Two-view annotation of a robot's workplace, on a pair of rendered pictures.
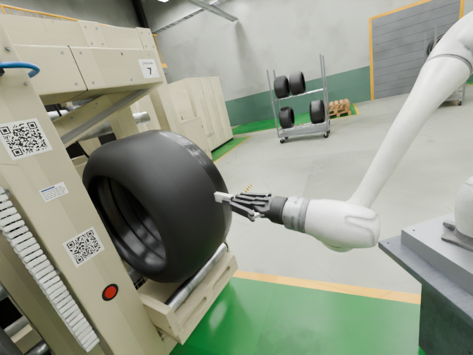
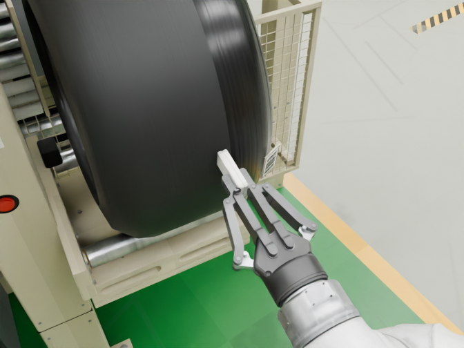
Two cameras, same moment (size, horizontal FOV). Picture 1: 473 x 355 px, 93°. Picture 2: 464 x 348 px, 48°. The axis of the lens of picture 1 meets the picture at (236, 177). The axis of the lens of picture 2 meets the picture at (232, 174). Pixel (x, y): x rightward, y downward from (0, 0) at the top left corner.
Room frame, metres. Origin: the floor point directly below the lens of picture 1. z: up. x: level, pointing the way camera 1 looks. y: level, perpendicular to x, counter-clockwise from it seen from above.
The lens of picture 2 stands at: (0.20, -0.17, 1.76)
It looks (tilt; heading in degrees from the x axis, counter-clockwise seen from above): 48 degrees down; 26
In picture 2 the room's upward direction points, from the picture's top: straight up
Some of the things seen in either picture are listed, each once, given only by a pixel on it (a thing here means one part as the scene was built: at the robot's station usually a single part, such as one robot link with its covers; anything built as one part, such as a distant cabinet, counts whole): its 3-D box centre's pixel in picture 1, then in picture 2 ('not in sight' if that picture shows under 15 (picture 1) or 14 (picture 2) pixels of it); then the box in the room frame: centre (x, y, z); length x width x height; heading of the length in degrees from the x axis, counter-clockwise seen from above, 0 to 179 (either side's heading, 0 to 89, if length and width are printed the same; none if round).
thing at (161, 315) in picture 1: (137, 301); (60, 210); (0.64, 0.45, 0.90); 0.40 x 0.03 x 0.10; 53
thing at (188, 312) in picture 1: (203, 287); (166, 246); (0.70, 0.23, 0.83); 0.36 x 0.09 x 0.06; 143
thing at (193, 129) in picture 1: (189, 145); not in sight; (5.79, 0.96, 0.62); 0.90 x 0.56 x 1.25; 152
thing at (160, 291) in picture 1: (181, 285); (145, 210); (0.78, 0.34, 0.80); 0.37 x 0.36 x 0.02; 53
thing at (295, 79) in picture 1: (300, 102); not in sight; (6.03, -2.09, 0.96); 1.30 x 0.62 x 1.92; 60
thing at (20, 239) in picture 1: (48, 275); not in sight; (0.48, 0.51, 1.19); 0.05 x 0.04 x 0.48; 53
